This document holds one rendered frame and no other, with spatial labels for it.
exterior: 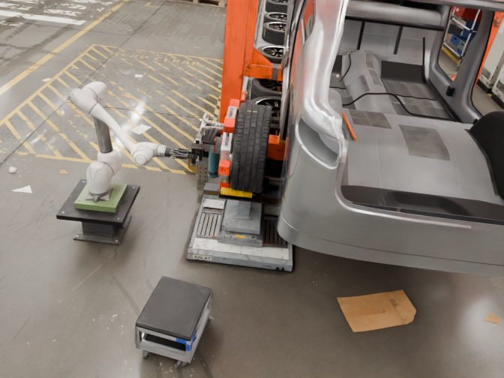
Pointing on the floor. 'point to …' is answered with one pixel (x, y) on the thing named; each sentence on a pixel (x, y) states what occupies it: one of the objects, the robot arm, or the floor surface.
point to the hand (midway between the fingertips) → (193, 154)
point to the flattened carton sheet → (377, 310)
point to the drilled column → (202, 176)
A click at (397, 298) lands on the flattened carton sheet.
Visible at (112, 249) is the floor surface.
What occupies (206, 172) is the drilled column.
